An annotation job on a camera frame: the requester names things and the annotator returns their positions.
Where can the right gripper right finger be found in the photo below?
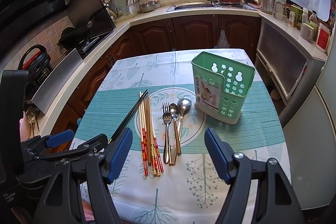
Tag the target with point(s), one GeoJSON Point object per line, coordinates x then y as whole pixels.
{"type": "Point", "coordinates": [221, 154]}

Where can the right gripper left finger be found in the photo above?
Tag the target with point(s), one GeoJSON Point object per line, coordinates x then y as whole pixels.
{"type": "Point", "coordinates": [116, 153]}

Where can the red bamboo chopstick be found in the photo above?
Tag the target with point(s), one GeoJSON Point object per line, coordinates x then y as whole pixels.
{"type": "Point", "coordinates": [143, 145]}

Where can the silver fork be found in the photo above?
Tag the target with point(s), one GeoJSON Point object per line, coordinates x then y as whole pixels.
{"type": "Point", "coordinates": [167, 121]}

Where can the large silver spoon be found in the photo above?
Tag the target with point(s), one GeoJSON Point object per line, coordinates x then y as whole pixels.
{"type": "Point", "coordinates": [184, 106]}

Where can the gold handled small spoon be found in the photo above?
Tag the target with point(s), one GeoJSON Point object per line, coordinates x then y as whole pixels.
{"type": "Point", "coordinates": [174, 111]}

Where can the black chopstick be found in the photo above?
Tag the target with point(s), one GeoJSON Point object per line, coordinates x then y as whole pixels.
{"type": "Point", "coordinates": [128, 117]}

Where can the green utensil holder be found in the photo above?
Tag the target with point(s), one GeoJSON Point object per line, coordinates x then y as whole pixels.
{"type": "Point", "coordinates": [221, 86]}

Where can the leaf pattern tablecloth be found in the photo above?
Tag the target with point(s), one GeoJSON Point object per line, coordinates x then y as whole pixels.
{"type": "Point", "coordinates": [189, 191]}

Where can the white refrigerator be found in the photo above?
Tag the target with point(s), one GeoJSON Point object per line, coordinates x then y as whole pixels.
{"type": "Point", "coordinates": [310, 140]}

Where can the black pressure cooker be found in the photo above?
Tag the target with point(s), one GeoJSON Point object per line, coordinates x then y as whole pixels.
{"type": "Point", "coordinates": [39, 68]}

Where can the steel counter cabinet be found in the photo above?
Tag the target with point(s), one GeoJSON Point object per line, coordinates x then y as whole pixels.
{"type": "Point", "coordinates": [288, 62]}

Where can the black gas stove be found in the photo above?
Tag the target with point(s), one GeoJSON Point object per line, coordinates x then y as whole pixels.
{"type": "Point", "coordinates": [86, 37]}

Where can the steel bowl on counter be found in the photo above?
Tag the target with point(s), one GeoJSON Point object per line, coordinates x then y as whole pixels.
{"type": "Point", "coordinates": [147, 6]}

